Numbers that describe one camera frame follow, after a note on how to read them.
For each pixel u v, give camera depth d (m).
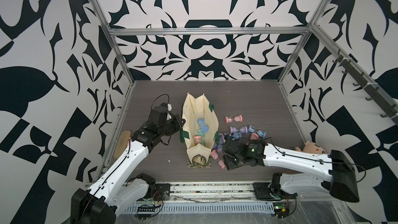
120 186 0.44
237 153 0.58
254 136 0.89
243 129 0.92
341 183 0.39
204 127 0.89
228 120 0.96
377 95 0.55
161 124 0.60
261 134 0.91
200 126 0.92
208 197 0.74
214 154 0.83
